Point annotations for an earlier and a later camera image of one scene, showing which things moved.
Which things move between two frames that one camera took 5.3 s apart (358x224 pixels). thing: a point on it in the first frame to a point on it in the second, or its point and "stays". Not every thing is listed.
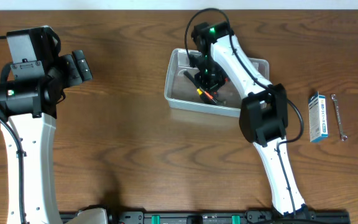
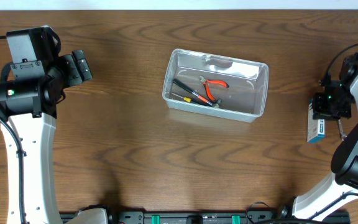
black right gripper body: (212, 76) to (334, 106)
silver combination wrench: (343, 137) stays
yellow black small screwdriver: (201, 93) to (186, 99)
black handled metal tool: (192, 78) to (215, 103)
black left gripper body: (68, 77) stays
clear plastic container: (180, 89) stays
